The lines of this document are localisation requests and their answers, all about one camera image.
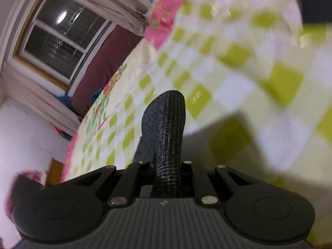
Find red green bag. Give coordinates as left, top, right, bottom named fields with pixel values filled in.
left=53, top=125, right=74, bottom=141

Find green white checkered bed sheet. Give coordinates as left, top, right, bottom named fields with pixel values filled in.
left=60, top=0, right=332, bottom=249

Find blue bag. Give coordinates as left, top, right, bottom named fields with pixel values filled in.
left=57, top=95, right=74, bottom=107

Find wooden cabinet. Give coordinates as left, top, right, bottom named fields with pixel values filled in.
left=45, top=158, right=66, bottom=187

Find small blue cloth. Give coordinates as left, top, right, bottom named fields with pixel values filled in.
left=91, top=88, right=104, bottom=101

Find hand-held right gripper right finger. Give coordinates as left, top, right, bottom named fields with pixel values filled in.
left=180, top=161, right=265, bottom=206

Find window with metal bars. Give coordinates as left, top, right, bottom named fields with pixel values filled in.
left=14, top=0, right=116, bottom=85

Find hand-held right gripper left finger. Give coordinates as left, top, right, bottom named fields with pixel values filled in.
left=61, top=162, right=155, bottom=208

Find beige curtain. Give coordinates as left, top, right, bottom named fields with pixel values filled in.
left=43, top=0, right=149, bottom=37
left=0, top=66, right=82, bottom=137

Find dark grey checked pants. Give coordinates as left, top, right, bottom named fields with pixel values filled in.
left=133, top=90, right=186, bottom=199

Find pink cartoon printed quilt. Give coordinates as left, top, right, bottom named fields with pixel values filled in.
left=144, top=0, right=192, bottom=48

